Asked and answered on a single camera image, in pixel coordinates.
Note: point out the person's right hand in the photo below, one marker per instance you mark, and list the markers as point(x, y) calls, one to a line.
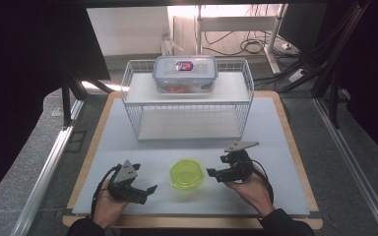
point(252, 193)

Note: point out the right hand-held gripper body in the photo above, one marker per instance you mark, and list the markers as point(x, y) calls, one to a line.
point(239, 165)

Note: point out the black metal stand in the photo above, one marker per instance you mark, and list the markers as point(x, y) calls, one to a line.
point(334, 98)
point(66, 101)

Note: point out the person's left hand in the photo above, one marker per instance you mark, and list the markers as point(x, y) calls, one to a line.
point(108, 209)

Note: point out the white table mat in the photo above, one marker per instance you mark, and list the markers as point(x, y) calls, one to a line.
point(269, 131)

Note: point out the wooden table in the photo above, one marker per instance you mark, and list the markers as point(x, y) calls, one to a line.
point(177, 222)

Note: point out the white desk frame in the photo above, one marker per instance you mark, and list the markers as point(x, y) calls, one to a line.
point(236, 23)

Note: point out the yellow-green plastic bowl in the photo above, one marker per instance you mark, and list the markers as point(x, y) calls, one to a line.
point(186, 173)

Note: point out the white power strip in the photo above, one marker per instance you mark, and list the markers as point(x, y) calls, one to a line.
point(297, 75)

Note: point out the dark curtain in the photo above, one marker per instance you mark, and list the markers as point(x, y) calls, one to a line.
point(29, 65)
point(374, 65)

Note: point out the dark monitor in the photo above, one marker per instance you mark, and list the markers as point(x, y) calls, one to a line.
point(302, 26)

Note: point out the aluminium rail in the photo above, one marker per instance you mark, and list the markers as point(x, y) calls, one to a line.
point(46, 170)
point(354, 170)

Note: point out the clear rectangular container blue lid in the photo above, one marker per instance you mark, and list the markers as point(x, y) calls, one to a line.
point(185, 70)

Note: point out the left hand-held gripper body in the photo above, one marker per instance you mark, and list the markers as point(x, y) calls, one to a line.
point(124, 178)

